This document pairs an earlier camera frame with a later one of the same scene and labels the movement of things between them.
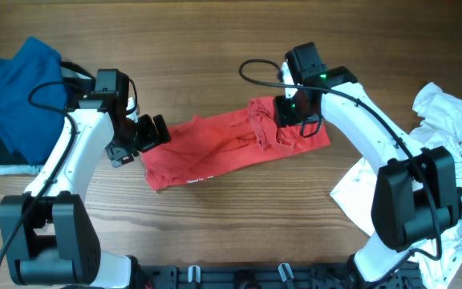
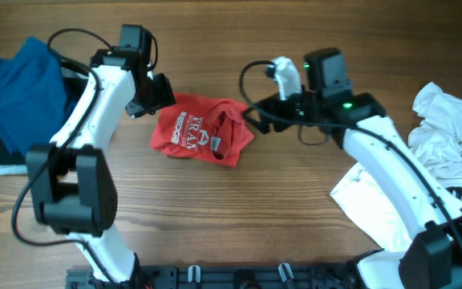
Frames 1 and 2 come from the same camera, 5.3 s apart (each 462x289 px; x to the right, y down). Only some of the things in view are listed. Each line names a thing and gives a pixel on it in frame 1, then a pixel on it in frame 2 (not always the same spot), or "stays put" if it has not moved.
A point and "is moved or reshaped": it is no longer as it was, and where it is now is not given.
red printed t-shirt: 199,148 is moved or reshaped
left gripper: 150,139 -> 164,96
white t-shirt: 450,124 stays put
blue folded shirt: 24,99 stays put
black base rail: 262,276 stays put
